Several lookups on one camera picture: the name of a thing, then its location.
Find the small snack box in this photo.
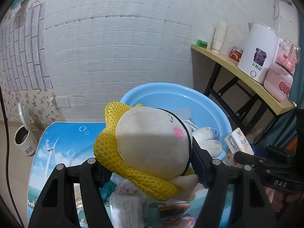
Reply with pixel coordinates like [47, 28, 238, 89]
[224, 128, 254, 155]

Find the white floss picks pack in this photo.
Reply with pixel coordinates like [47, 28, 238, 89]
[109, 195, 144, 228]

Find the yellow mesh bag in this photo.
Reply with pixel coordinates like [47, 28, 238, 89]
[94, 102, 195, 201]

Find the orange snack sachet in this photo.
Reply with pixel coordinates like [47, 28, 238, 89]
[157, 202, 190, 227]

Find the white plush bunny toy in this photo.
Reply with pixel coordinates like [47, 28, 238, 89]
[115, 107, 222, 201]

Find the bag of pink beads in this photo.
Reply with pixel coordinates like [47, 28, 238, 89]
[114, 179, 142, 196]

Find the white rice cooker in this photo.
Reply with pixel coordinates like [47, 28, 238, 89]
[14, 103, 38, 156]

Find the wooden side table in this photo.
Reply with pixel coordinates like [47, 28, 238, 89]
[191, 44, 295, 139]

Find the pink appliance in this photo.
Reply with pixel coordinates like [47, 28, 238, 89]
[263, 40, 301, 102]

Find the light blue plastic basin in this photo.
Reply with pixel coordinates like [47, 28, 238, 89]
[120, 82, 232, 160]

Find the white electric kettle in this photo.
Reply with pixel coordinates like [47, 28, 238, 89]
[237, 23, 279, 84]

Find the red snack packet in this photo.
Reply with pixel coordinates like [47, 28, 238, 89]
[229, 46, 243, 62]

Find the small green box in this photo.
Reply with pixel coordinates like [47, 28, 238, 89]
[196, 39, 208, 48]

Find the stack of paper cups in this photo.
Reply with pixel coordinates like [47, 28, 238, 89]
[211, 22, 229, 52]

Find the black cable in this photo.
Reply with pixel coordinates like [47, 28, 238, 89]
[0, 87, 26, 228]

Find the white wall socket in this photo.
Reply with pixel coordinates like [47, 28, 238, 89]
[55, 96, 71, 108]

